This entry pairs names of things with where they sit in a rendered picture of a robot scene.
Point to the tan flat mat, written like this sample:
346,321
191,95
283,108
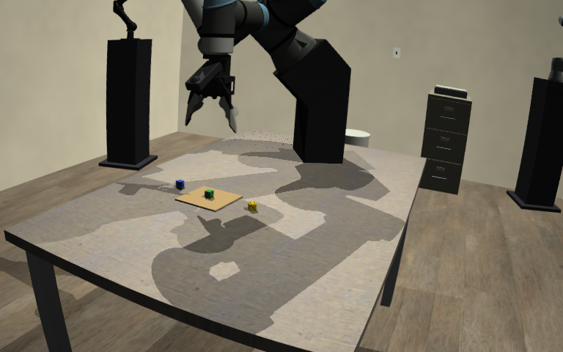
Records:
220,200

